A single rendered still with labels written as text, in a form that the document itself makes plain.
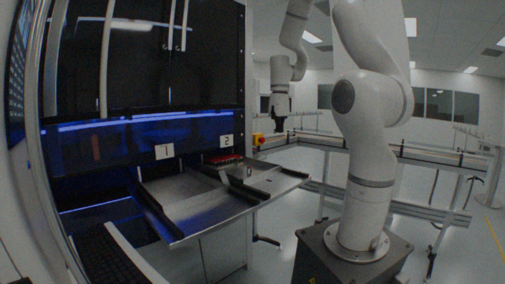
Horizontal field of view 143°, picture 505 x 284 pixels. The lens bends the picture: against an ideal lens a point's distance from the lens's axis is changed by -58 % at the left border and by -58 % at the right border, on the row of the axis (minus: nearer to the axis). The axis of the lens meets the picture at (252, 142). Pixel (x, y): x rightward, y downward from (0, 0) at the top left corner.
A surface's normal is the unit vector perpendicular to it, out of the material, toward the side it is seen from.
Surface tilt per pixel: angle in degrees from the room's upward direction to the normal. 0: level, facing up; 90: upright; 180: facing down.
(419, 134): 90
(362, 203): 90
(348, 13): 80
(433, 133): 90
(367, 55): 135
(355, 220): 90
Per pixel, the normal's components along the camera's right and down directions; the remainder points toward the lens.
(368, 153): -0.68, 0.48
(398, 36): -0.69, 0.13
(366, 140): -0.61, 0.68
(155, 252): 0.72, 0.13
